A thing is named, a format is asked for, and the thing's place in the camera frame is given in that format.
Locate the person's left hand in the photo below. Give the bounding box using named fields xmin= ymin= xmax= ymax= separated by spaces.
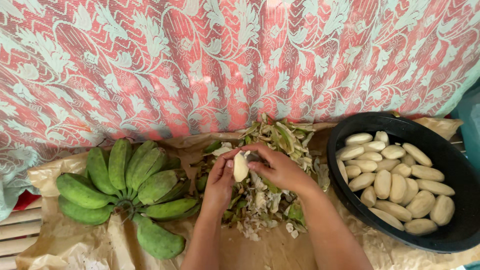
xmin=200 ymin=148 xmax=243 ymax=220

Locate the person's right hand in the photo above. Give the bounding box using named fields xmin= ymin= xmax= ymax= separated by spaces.
xmin=242 ymin=142 xmax=317 ymax=198

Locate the peeled pale banana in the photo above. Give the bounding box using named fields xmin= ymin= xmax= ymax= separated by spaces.
xmin=233 ymin=150 xmax=250 ymax=183

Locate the pile of banana peels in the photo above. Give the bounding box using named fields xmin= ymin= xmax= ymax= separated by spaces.
xmin=189 ymin=112 xmax=331 ymax=241

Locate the bunch of green bananas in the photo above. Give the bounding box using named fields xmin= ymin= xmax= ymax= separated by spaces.
xmin=55 ymin=138 xmax=202 ymax=261

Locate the crumpled brown paper sheet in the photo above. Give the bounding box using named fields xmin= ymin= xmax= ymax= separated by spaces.
xmin=15 ymin=117 xmax=480 ymax=270

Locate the heap of peeled bananas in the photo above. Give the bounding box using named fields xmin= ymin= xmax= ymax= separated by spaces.
xmin=335 ymin=130 xmax=457 ymax=236

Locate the pink floral lace curtain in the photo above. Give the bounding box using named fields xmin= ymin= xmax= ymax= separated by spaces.
xmin=0 ymin=0 xmax=480 ymax=222

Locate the black plastic basin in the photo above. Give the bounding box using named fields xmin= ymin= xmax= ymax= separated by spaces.
xmin=326 ymin=111 xmax=480 ymax=254

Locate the red cloth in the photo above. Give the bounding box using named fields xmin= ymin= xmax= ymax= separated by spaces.
xmin=13 ymin=190 xmax=42 ymax=212

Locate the pale wooden slatted bench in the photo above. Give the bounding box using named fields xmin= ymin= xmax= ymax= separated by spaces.
xmin=0 ymin=197 xmax=44 ymax=270

